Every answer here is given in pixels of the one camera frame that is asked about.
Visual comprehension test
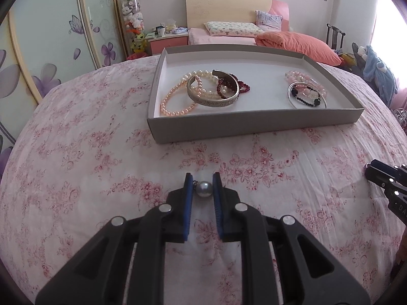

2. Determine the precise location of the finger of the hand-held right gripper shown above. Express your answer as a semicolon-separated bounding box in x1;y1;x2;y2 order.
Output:
369;159;407;175
365;164;407;191

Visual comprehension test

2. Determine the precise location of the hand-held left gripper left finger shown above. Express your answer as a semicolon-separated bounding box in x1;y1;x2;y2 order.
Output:
35;172;194;305

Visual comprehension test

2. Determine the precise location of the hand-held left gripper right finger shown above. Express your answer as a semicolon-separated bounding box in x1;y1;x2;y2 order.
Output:
212;172;371;305

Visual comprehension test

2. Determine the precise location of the grey pearl earring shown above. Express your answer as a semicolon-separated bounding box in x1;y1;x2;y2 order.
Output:
192;179;211;198

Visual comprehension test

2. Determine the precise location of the grey cardboard tray box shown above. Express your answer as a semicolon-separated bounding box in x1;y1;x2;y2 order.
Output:
147;46;365;145

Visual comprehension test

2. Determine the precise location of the pink pearl bracelet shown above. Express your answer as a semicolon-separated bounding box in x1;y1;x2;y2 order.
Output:
160;75;199;117

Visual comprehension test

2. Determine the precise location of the engraved silver cuff bangle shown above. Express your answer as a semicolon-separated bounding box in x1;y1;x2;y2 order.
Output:
186;69;240;108

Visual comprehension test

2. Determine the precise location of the black bead bracelet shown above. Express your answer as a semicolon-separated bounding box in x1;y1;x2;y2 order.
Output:
291;84;322;107

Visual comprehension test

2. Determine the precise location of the thin silver bangle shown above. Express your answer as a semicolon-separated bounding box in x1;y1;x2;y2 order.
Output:
287;82;328;109

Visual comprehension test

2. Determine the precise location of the dark red bead bracelet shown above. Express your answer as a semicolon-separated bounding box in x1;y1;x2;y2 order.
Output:
217;74;251;100

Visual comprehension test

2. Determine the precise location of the blue plush garment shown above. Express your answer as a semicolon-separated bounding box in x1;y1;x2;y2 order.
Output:
358;45;398;109

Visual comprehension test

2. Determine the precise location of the pink floral bed sheet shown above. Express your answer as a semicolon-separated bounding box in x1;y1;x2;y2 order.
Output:
0;52;407;305

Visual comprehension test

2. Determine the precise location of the dark clothes pile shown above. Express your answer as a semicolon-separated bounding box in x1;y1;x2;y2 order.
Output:
339;43;366;77

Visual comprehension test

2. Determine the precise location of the dark wooden chair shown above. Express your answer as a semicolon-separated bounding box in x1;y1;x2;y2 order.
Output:
326;23;345;50

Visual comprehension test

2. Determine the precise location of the orange pillow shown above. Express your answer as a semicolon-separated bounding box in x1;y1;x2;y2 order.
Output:
254;31;342;67

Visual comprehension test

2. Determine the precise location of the pink and white nightstand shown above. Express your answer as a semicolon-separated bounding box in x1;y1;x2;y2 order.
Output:
149;31;189;55

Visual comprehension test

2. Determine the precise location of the plain pink mattress sheet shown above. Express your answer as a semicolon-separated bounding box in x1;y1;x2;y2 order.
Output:
188;28;258;45

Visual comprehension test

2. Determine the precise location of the cream printed pillow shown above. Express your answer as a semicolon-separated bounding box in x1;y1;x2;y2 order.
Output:
203;21;264;37

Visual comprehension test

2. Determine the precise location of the blue and white pillow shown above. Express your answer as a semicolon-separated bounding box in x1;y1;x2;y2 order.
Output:
255;10;283;33

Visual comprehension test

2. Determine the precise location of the clear plush toy display tube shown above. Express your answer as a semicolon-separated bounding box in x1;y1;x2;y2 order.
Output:
119;0;148;58

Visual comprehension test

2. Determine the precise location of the beige and pink headboard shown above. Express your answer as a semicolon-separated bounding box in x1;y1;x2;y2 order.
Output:
185;0;290;37

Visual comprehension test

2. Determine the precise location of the floral sliding door wardrobe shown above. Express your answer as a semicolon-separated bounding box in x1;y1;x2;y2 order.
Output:
0;0;128;178

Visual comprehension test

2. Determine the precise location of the pink quartz bead bracelet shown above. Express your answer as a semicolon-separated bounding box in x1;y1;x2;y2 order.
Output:
284;70;326;100

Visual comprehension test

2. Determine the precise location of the white pearl bracelet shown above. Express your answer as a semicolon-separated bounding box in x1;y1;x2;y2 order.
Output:
187;69;228;100

